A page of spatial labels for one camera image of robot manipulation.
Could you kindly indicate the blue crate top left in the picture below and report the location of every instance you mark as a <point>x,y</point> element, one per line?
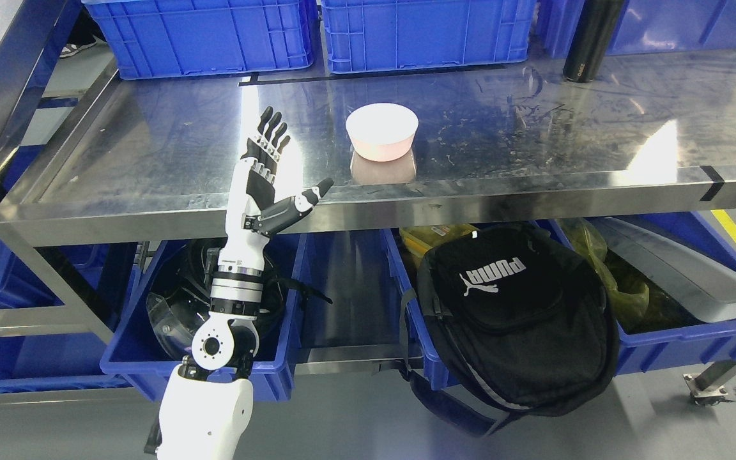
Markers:
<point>167,39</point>

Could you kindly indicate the steel work table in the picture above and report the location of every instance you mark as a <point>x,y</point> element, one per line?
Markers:
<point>152,159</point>

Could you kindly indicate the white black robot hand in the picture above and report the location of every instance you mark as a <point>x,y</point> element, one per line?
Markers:
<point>254,215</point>

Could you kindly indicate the black puma backpack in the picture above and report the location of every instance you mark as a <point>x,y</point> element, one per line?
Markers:
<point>523,322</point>

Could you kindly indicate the pink ikea bowl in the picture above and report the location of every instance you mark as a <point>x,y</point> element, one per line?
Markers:
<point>382,132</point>

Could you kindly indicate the black helmet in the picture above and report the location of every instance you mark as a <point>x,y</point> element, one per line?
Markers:
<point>178,304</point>

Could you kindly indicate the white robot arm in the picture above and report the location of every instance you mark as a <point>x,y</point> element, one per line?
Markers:
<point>208,401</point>

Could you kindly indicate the blue bin lower right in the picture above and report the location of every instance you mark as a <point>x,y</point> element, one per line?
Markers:
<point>669,336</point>

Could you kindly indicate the black cylindrical bottle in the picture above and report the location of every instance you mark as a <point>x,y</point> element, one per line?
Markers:
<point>596,25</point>

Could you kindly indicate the blue crate top middle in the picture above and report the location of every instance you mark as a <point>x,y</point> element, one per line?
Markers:
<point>383,36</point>

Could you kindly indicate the steel shelf rack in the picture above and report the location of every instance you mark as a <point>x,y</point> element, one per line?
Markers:
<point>32,34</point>

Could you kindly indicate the blue bin with helmet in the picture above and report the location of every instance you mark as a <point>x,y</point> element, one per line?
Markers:
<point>135,353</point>

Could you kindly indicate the blue bin under backpack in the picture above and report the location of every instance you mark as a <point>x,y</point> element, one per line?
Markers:
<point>424,356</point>

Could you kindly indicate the yellow plastic bag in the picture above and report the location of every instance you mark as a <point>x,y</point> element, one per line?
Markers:
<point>628,293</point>

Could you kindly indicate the grey flat panel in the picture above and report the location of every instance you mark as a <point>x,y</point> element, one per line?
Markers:
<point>703,286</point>

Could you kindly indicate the blue crate top right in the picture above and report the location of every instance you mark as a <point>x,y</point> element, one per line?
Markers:
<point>644,27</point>

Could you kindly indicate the blue crate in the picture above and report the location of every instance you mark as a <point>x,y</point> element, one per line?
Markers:
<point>167,39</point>
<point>383,36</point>
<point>644,27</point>

